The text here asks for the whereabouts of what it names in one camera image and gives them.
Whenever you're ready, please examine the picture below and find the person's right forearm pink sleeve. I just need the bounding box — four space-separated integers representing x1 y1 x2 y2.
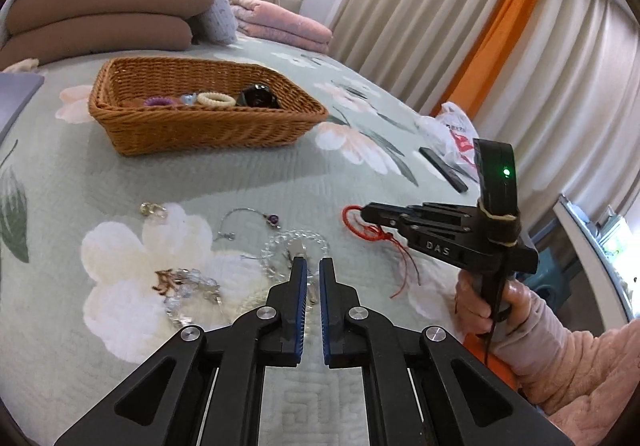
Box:
486 290 640 446

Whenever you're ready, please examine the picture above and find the orange curtain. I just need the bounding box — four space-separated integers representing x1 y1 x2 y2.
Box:
442 0 552 120

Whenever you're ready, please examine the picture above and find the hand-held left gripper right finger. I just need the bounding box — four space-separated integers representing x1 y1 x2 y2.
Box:
319 257 576 446

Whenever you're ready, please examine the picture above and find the clear crystal bead bracelet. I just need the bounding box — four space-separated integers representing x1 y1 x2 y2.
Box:
259 231 332 278

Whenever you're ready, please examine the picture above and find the white plastic bag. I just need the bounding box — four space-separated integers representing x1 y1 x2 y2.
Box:
414 101 484 183

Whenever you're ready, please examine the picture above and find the person's right hand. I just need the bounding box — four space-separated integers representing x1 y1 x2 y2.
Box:
453 270 534 341

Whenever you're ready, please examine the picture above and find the pink folded blanket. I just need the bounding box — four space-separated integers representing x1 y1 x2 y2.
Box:
229 0 334 52

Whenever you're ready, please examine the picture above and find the black glossy bracelet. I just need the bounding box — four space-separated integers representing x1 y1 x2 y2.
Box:
235 83 281 110

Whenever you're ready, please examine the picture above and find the crystal bracelet with gold flower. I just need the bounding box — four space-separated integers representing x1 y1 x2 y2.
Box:
153 267 224 323

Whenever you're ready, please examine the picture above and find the beige curtain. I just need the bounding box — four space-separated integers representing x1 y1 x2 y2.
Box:
327 0 527 108

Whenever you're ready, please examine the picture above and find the brown wicker basket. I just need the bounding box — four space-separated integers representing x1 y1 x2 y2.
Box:
88 57 330 157

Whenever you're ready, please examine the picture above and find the silver bangle with purple charm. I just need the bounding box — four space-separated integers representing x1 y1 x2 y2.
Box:
217 207 282 242

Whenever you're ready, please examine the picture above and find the green floral bedspread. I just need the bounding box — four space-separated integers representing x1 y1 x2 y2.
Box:
0 29 506 446

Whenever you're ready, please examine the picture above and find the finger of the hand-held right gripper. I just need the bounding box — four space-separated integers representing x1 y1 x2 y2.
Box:
364 217 480 234
361 201 477 220

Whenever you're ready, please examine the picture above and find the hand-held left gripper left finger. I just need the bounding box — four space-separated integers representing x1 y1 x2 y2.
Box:
52 256 309 446

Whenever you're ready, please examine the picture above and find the red string bracelet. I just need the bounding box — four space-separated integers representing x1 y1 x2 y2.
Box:
342 205 422 301

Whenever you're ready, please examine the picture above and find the cream bead bracelet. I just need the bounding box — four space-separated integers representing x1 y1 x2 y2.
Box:
196 92 237 108

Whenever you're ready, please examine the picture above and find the white curtain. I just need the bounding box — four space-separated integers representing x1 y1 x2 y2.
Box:
469 0 640 233

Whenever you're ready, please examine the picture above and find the grey laptop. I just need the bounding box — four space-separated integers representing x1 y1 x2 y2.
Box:
0 72 46 138

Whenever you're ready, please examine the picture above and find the black phone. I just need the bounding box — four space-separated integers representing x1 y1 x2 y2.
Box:
418 145 470 192

